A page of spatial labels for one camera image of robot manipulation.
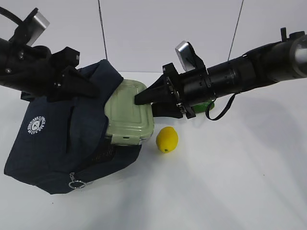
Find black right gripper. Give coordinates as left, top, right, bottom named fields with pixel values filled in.
left=134, top=63, right=216, bottom=119

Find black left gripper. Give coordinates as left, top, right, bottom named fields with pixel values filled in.
left=14, top=47, right=100, bottom=102

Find green cucumber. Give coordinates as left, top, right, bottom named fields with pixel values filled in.
left=192, top=100, right=215, bottom=114

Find yellow lemon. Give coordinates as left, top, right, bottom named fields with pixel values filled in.
left=156, top=126, right=179, bottom=153

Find green lidded glass container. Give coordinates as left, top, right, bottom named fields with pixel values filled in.
left=105, top=79, right=154, bottom=146

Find navy blue lunch bag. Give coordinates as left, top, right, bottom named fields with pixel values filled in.
left=4, top=59, right=141, bottom=195

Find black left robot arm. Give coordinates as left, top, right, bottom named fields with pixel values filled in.
left=0, top=39, right=100, bottom=102

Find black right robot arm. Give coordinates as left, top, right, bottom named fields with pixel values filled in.
left=134, top=28, right=307, bottom=119

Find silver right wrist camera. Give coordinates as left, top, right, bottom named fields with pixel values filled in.
left=175, top=41, right=205, bottom=72

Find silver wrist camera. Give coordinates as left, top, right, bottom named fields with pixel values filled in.
left=175, top=41, right=205, bottom=72
left=24, top=8, right=50, bottom=46

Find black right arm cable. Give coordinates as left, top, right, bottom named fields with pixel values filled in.
left=205, top=92, right=237, bottom=121

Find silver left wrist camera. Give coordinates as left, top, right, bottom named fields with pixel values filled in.
left=24, top=8, right=50, bottom=46

